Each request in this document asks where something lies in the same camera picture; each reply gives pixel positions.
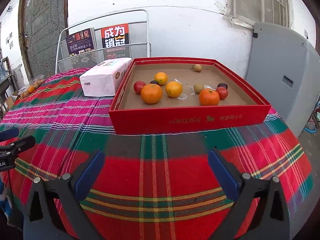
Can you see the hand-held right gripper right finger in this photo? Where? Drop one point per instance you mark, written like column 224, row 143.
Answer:
column 222, row 172

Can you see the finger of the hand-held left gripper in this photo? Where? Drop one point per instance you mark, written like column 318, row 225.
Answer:
column 22, row 142
column 10, row 133

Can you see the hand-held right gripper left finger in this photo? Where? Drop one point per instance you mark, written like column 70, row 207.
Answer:
column 91, row 172

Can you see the red cardboard box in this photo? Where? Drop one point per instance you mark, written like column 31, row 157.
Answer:
column 190, row 120

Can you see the reddish orange mandarin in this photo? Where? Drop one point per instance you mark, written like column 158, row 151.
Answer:
column 209, row 97

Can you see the red tomato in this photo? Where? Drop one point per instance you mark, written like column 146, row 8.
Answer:
column 138, row 87
column 223, row 93

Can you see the dark purple plum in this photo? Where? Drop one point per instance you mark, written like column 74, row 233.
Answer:
column 222, row 85
column 153, row 82

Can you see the brown kiwi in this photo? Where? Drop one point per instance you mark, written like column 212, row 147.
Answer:
column 197, row 67
column 198, row 87

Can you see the smooth yellow-orange orange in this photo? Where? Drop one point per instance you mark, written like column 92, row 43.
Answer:
column 173, row 89

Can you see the large orange mandarin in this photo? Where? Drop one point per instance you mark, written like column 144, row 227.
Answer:
column 151, row 93

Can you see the small yellow orange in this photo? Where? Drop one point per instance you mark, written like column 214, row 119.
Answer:
column 160, row 78

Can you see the open cardboard box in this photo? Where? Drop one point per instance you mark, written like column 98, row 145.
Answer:
column 8, row 102

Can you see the person's blue clothing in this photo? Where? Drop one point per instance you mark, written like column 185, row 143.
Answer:
column 5, row 200

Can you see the clear plastic fruit container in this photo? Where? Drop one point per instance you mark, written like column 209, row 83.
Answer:
column 31, row 86

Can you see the metal storage shelf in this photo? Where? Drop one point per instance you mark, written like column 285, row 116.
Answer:
column 3, row 72

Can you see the red green plaid tablecloth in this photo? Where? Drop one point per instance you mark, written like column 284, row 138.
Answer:
column 160, row 170

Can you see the pink white tissue pack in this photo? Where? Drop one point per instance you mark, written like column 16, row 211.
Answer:
column 105, row 78

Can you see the studded grey metal door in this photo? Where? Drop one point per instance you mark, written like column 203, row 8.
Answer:
column 42, row 30

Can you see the grey plastic cabinet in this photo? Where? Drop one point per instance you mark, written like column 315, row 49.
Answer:
column 282, row 80

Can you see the dark cover cookbook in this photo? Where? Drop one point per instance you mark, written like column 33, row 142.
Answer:
column 81, row 41

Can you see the white metal mesh rack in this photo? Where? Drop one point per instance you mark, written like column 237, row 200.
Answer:
column 140, row 51

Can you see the red black cover book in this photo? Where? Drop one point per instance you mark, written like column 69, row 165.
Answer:
column 115, row 36

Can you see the barred window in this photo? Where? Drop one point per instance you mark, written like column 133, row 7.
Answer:
column 260, row 0

